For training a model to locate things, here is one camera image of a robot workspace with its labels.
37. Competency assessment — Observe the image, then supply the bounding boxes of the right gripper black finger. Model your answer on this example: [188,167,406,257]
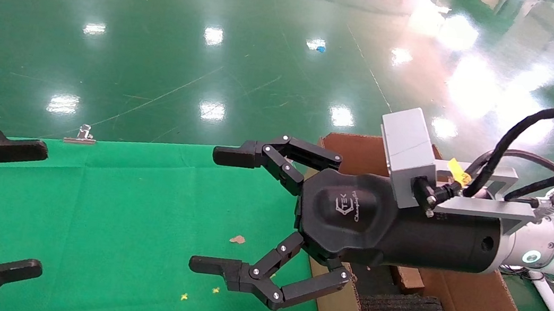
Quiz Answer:
[209,126,345,202]
[184,218,357,311]

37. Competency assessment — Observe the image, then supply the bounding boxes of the green table cloth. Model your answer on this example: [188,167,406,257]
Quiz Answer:
[0,113,352,311]

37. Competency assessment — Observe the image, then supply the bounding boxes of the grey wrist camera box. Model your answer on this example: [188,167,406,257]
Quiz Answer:
[370,103,447,214]

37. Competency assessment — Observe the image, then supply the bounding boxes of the small brown cardboard box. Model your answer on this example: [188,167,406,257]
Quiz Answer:
[387,265,428,297]

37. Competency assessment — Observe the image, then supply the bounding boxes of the grey metal camera bracket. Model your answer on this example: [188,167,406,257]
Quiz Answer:
[426,156,544,239]

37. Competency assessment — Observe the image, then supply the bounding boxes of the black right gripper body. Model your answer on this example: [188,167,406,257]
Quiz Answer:
[289,164,512,285]

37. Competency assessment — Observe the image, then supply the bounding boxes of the silver binder clip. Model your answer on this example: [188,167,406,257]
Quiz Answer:
[63,121,99,147]

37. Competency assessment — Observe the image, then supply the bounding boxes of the silver cable connector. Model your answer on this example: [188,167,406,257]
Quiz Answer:
[533,179,554,220]

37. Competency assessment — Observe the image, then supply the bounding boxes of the loose floor cables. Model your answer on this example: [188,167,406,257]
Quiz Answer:
[499,264,534,279]

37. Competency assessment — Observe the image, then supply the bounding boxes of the yellow cable tag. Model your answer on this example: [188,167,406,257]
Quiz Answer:
[445,157,475,187]

